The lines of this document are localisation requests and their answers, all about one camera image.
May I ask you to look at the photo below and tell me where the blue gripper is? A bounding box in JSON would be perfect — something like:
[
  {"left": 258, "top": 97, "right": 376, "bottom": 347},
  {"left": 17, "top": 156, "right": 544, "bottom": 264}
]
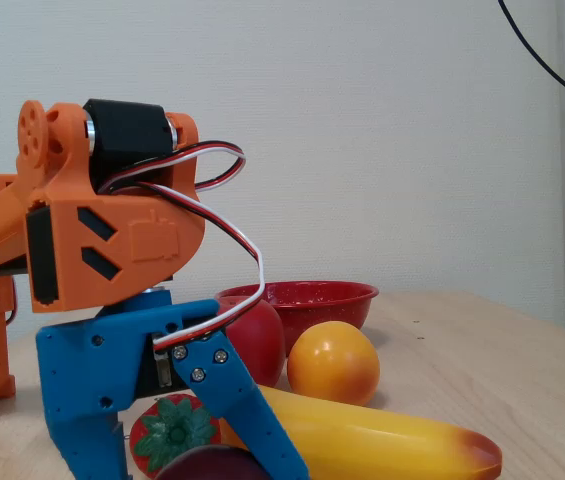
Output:
[{"left": 35, "top": 288, "right": 312, "bottom": 480}]

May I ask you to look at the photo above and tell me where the purple toy plum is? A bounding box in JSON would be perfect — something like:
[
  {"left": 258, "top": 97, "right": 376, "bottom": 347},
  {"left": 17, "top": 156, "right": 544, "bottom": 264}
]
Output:
[{"left": 154, "top": 444, "right": 274, "bottom": 480}]

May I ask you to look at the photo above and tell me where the red speckled enamel bowl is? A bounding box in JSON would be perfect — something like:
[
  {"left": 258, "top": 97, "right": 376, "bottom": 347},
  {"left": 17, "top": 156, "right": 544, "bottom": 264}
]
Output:
[{"left": 215, "top": 280, "right": 381, "bottom": 358}]

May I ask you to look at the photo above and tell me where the red toy strawberry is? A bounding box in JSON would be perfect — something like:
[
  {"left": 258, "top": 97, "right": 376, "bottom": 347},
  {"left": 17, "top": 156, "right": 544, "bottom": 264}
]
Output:
[{"left": 128, "top": 393, "right": 223, "bottom": 475}]

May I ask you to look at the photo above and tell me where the red toy apple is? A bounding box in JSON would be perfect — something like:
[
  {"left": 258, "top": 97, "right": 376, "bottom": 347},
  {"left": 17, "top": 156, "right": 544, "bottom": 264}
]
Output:
[{"left": 223, "top": 296, "right": 286, "bottom": 389}]

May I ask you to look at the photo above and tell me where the toy orange fruit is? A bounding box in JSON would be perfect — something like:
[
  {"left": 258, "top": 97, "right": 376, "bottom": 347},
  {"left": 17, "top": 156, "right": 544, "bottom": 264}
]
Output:
[{"left": 286, "top": 320, "right": 381, "bottom": 407}]

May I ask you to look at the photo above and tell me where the yellow toy banana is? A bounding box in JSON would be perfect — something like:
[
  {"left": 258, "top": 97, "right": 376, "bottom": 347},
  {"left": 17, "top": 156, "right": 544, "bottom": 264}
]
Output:
[{"left": 219, "top": 383, "right": 504, "bottom": 480}]

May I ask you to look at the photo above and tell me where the red white black servo cable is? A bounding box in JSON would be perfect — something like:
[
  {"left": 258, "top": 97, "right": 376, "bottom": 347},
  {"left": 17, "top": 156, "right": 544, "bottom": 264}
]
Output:
[{"left": 94, "top": 140, "right": 266, "bottom": 352}]

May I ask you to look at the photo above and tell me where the thin black hanging cable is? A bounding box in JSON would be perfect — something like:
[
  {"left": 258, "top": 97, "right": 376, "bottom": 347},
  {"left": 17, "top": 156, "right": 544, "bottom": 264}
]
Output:
[{"left": 497, "top": 0, "right": 565, "bottom": 112}]

